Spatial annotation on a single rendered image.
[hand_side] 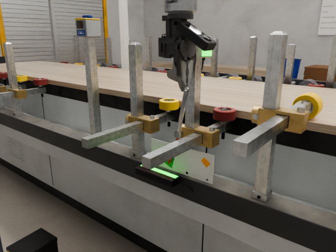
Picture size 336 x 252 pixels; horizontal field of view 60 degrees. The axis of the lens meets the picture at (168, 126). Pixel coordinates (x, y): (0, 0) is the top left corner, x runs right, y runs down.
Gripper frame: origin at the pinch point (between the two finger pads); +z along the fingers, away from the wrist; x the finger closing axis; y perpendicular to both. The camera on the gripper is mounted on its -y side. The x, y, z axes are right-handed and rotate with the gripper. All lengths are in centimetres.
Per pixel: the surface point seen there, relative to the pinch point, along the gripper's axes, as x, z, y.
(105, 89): -26, 12, 68
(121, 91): -26, 11, 56
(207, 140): -5.1, 16.7, -5.1
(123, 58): -103, 3, 134
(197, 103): -7.6, 6.3, 0.7
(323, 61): -732, 45, 103
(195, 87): -6.4, 0.9, 0.7
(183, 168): -5.2, 28.7, 4.0
